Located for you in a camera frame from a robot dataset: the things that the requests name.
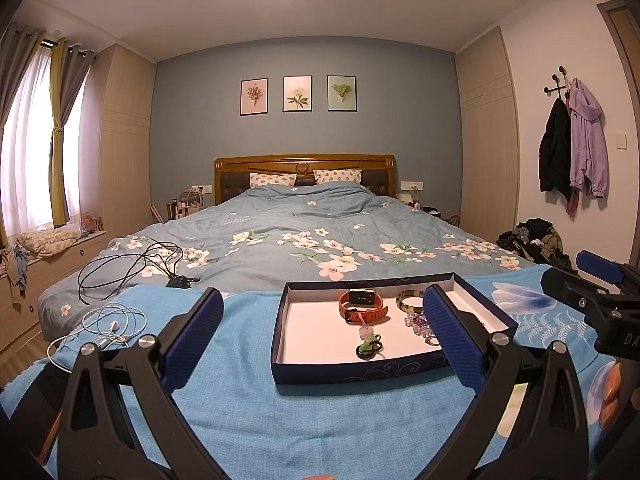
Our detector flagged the group of cosmetic bottles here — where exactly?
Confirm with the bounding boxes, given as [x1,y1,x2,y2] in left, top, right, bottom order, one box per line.
[150,187,206,222]

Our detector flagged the grey door frame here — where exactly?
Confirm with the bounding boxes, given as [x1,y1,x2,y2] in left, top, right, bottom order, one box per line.
[597,0,640,111]

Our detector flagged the framed white flower picture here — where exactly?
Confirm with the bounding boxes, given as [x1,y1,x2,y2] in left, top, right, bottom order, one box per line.
[282,75,313,113]

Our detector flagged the black wall coat rack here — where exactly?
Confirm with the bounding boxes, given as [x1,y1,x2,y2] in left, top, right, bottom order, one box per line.
[543,65,573,98]

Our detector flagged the heap of mixed clothes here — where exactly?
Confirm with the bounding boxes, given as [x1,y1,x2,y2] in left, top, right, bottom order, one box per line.
[0,245,28,296]

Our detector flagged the beige window seat cabinet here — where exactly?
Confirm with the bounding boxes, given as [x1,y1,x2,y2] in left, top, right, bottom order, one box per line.
[0,232,111,346]

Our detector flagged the person's right hand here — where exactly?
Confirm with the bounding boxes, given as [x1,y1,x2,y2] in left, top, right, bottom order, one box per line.
[597,360,627,431]

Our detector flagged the gold bangle bracelet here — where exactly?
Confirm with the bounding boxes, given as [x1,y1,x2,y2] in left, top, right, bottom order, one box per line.
[396,290,426,313]

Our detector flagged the white sheer curtain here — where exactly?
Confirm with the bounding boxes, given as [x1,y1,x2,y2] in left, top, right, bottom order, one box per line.
[0,42,91,241]

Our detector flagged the wooden bed headboard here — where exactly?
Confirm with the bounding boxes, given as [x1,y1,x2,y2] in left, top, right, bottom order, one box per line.
[214,155,397,206]

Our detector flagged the black cables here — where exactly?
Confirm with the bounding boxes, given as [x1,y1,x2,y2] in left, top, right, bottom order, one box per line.
[77,241,183,301]

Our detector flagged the navy box with white inside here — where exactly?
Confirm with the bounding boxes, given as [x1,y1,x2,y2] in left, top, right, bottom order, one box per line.
[270,272,520,386]

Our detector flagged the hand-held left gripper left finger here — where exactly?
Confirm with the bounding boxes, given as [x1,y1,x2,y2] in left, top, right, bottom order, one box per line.
[55,287,224,480]

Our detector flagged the white earphone cable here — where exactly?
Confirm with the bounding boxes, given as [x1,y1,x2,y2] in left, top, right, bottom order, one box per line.
[47,305,148,373]

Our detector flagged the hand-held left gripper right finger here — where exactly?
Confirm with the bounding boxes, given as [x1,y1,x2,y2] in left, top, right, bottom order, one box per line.
[422,285,591,480]

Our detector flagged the black curtain rod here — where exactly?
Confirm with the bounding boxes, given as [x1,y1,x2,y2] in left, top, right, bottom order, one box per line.
[40,39,96,58]

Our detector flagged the framed pink flower picture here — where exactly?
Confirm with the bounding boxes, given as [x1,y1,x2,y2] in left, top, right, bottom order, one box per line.
[240,78,270,116]

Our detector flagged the black jacket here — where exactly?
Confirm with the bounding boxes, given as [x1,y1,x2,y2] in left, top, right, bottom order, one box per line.
[538,97,573,201]

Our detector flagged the bright blue printed blanket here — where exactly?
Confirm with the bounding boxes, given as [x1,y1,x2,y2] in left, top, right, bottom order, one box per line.
[0,265,640,480]

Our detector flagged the grey-blue floral duvet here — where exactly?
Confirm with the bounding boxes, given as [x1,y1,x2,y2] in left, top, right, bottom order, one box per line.
[37,182,538,341]

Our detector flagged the beige crumpled bedding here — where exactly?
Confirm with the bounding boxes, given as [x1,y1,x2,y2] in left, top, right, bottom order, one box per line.
[15,229,81,261]

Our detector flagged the purple jacket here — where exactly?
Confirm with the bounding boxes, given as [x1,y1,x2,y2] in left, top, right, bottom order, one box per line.
[566,78,610,198]

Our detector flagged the pile of dark clothes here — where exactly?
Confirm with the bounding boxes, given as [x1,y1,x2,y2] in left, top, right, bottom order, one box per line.
[496,217,581,273]

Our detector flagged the beige built-in wardrobe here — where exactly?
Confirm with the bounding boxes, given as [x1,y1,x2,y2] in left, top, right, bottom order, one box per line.
[100,42,158,241]
[454,26,521,261]

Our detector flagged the framed green leaf picture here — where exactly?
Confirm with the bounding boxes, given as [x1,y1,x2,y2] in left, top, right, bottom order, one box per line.
[327,75,359,112]

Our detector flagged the orange smart band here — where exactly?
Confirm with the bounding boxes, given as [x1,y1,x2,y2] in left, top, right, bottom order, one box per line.
[338,288,391,324]

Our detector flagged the white patterned pillow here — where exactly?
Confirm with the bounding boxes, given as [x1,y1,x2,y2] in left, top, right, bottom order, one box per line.
[249,172,297,190]
[313,169,363,185]

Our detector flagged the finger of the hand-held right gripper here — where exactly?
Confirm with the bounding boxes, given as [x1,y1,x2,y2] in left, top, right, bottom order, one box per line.
[542,266,621,331]
[575,251,640,293]

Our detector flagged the yellow and grey curtain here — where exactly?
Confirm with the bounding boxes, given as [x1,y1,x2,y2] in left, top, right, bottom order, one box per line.
[47,37,96,228]

